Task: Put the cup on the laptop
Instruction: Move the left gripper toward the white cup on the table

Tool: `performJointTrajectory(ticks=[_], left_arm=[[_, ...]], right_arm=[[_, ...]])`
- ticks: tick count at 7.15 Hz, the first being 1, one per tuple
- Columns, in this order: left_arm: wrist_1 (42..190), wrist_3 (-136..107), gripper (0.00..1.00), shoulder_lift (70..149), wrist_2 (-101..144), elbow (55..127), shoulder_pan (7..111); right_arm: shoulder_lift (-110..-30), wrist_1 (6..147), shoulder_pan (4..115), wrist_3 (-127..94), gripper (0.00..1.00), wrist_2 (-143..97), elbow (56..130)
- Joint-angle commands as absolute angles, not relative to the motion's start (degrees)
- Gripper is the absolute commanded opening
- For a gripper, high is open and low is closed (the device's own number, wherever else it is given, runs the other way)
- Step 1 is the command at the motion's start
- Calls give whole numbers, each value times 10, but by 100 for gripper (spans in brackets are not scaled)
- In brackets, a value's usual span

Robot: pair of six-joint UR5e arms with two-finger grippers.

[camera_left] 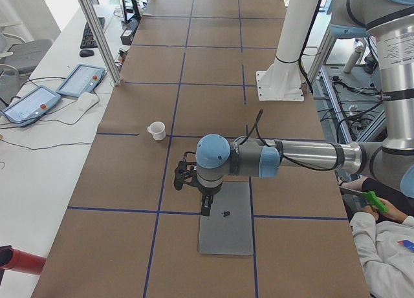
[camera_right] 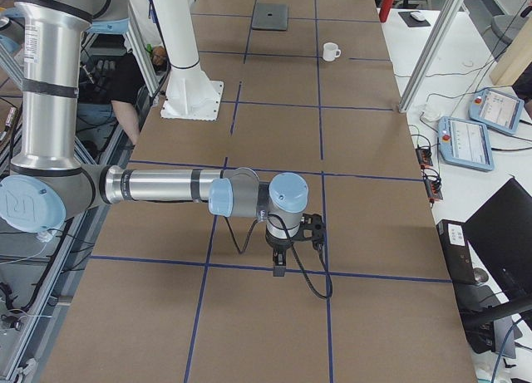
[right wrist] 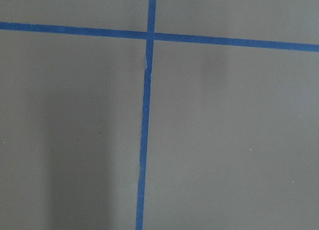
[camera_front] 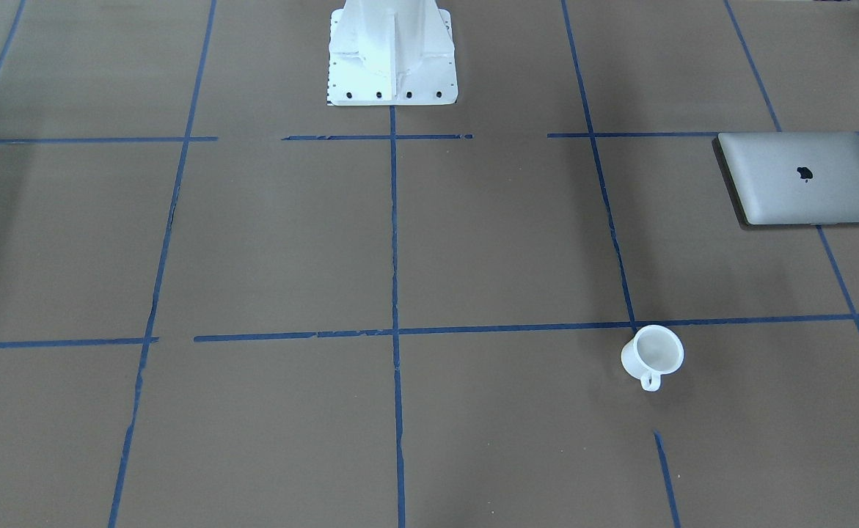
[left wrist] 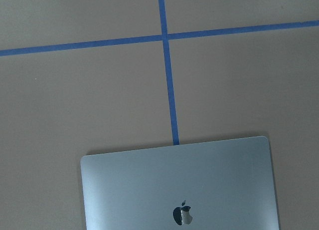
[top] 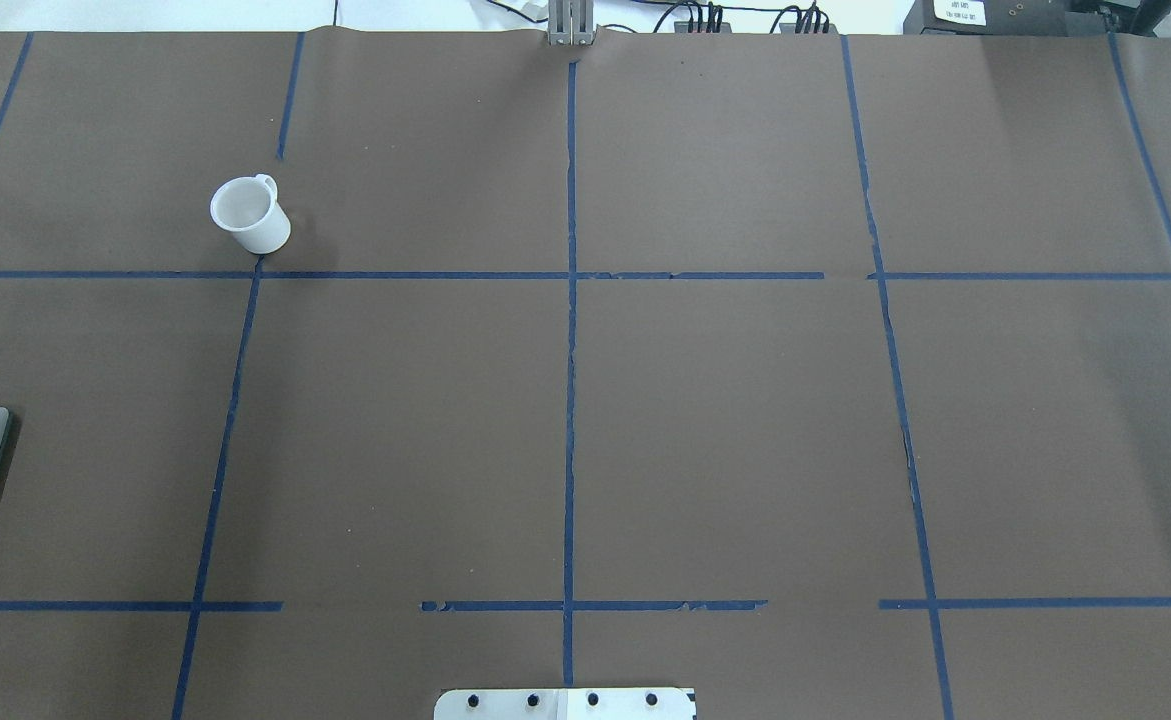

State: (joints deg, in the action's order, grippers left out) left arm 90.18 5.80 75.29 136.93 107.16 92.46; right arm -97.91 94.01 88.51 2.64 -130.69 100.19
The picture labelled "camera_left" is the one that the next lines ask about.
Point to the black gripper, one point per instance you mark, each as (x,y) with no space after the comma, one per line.
(207,193)

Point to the white cup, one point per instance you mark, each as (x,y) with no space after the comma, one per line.
(157,130)

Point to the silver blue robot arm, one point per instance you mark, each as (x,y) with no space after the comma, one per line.
(390,162)

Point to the grey closed laptop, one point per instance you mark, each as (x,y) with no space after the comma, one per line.
(228,228)

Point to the white folded cloth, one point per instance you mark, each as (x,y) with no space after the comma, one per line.
(86,101)

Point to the far blue teach pendant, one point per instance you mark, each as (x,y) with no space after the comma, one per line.
(84,78)

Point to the blue teach pendant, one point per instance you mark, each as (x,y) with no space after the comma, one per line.
(84,78)
(31,107)

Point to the person in white shirt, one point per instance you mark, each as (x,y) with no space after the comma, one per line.
(387,265)

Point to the black box device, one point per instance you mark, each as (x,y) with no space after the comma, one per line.
(129,32)

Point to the black computer mouse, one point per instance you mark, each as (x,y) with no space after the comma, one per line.
(85,53)

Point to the near blue teach pendant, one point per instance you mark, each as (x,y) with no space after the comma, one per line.
(31,107)

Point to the black keyboard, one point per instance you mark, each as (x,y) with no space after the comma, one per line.
(88,40)

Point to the red tube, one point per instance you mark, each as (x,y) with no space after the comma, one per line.
(21,261)

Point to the black monitor stand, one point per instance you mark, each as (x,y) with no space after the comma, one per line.
(130,11)

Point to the white bottle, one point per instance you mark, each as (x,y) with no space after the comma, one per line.
(354,57)

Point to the grey office chair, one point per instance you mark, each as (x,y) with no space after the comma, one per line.
(18,57)

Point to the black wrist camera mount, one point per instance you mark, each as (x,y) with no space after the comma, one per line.
(185,173)

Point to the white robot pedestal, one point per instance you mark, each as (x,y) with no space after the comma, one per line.
(282,80)

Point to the green handled grabber tool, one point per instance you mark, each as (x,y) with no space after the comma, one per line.
(370,197)

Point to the aluminium frame rack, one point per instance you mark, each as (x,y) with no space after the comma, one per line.
(350,107)

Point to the aluminium frame post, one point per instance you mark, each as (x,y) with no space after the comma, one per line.
(98,33)

